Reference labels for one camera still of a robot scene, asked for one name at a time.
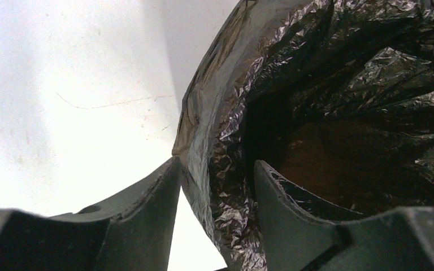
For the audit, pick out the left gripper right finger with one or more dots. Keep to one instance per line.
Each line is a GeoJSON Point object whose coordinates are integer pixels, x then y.
{"type": "Point", "coordinates": [302, 231]}

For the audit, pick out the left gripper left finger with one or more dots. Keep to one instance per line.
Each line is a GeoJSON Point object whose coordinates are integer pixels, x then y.
{"type": "Point", "coordinates": [131, 230]}

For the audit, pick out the black plastic trash bag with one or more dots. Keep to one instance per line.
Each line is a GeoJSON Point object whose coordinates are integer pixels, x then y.
{"type": "Point", "coordinates": [336, 96]}

